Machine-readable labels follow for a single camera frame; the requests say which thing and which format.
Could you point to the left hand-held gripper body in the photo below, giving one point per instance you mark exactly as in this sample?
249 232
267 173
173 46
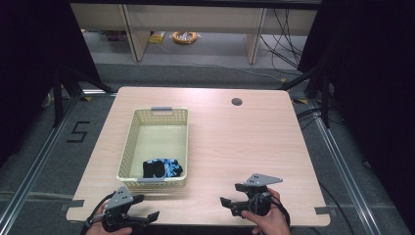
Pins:
118 199

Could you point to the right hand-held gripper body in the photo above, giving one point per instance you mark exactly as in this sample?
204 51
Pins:
259 199

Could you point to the black and blue cloth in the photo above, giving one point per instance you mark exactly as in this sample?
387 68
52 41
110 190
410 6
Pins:
163 168

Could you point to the cream perforated plastic basket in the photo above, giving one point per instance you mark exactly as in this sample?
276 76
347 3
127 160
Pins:
156 140

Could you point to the person's right hand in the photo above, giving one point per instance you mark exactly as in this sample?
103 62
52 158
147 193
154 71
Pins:
270 223

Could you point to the person's left hand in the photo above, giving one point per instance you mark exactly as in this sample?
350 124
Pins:
98 230

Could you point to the grey tape strip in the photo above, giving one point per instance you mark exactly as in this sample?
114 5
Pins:
73 204
322 210

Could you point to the grey round table grommet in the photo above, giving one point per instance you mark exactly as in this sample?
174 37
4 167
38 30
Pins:
237 102

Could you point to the yellow and black floor tape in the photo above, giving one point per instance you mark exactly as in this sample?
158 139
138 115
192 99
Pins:
300 101
86 98

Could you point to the black metal stand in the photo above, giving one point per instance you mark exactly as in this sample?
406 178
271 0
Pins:
58 98
324 98

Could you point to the black curtain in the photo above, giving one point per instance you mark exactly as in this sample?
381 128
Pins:
375 81
29 65

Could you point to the yellow packet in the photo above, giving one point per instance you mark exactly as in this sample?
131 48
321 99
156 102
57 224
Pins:
157 37

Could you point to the white office desk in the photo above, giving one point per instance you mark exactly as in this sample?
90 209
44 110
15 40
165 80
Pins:
195 18

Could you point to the metal floor rail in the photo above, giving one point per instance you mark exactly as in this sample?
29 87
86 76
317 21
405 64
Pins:
342 169
39 156

